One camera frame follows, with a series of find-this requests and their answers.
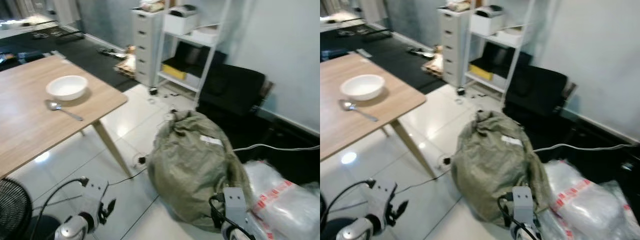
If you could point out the white storage box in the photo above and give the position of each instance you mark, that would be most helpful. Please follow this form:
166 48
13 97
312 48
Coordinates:
180 22
486 22

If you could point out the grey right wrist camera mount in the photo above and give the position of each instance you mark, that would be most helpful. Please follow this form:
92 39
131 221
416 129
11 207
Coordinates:
522 204
236 205

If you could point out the green woven sack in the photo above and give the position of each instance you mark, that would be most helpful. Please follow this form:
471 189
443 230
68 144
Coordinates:
492 170
192 170

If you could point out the light wooden table leg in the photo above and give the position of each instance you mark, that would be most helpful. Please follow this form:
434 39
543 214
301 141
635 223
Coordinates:
112 147
414 150

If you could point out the silver metal spoon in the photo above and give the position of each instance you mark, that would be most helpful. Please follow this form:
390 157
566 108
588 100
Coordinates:
348 105
53 105

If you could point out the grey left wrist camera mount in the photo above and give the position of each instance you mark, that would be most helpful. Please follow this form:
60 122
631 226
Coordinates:
94 195
384 195

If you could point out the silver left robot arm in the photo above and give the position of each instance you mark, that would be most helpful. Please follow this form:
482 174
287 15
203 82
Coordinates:
72 230
356 231

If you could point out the black foam floor mat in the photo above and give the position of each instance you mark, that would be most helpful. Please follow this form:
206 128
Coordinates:
400 60
85 55

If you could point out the yellow box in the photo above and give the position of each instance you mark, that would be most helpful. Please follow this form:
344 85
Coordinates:
480 72
172 71

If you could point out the black fabric chair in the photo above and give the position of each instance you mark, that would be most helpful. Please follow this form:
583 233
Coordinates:
235 87
537 90

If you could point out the clear plastic bag red tape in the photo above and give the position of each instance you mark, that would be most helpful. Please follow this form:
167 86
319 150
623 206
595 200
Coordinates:
282 200
585 200

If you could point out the grey drawer cabinet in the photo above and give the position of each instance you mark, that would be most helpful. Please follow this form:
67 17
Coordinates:
451 45
145 45

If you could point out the white round bowl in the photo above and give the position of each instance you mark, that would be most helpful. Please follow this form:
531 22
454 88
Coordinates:
66 87
362 87

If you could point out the black floor fan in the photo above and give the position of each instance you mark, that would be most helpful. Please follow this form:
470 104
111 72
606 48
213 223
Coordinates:
12 210

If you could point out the white metal shelf rack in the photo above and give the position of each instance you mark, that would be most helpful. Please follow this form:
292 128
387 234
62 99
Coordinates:
210 55
515 57

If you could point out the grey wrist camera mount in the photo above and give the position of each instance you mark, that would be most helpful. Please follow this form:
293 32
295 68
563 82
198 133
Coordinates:
94 195
236 205
522 204
384 195

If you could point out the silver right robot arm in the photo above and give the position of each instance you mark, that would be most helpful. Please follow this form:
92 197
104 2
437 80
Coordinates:
237 234
525 234

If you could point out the white flat tray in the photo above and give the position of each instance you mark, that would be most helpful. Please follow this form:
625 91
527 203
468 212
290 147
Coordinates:
206 35
511 36

